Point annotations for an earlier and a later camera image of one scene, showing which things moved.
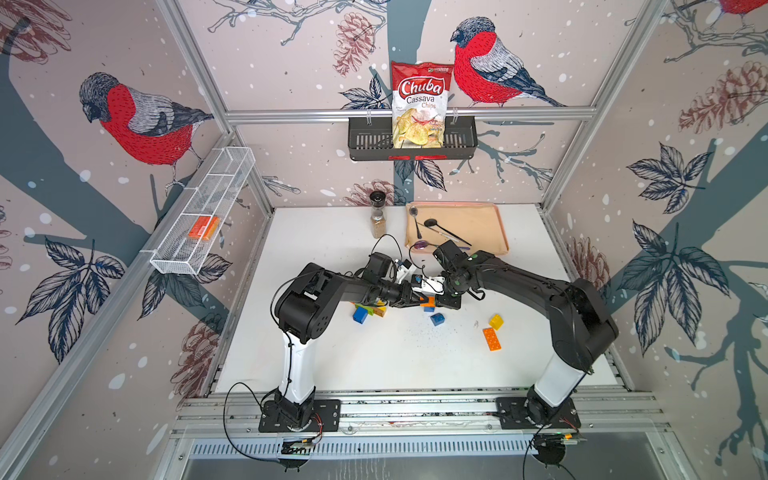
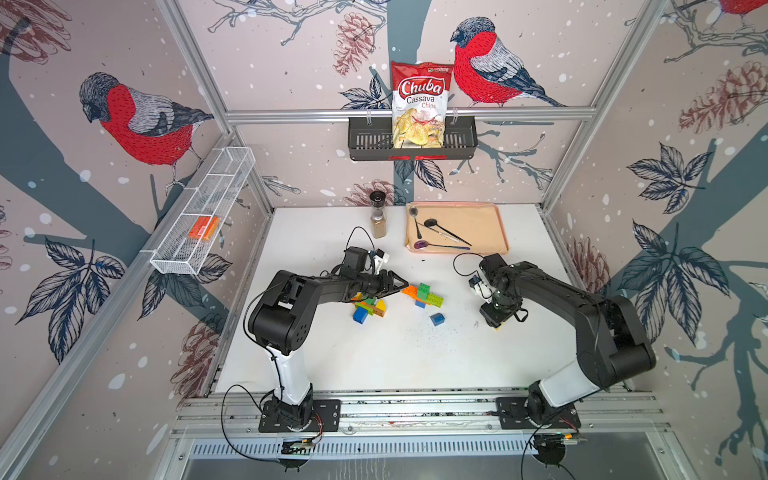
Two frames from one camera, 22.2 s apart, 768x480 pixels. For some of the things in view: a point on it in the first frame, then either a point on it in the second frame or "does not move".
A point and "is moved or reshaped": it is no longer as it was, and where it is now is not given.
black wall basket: [371, 139] does not move
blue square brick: [360, 314] does not move
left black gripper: [404, 297] -> [387, 289]
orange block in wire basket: [205, 227] does not move
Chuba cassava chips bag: [420, 104] does not move
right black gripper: [452, 304] -> [490, 317]
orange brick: [491, 339] is moved or reshaped
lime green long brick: [369, 310] does not move
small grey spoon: [413, 212] does not move
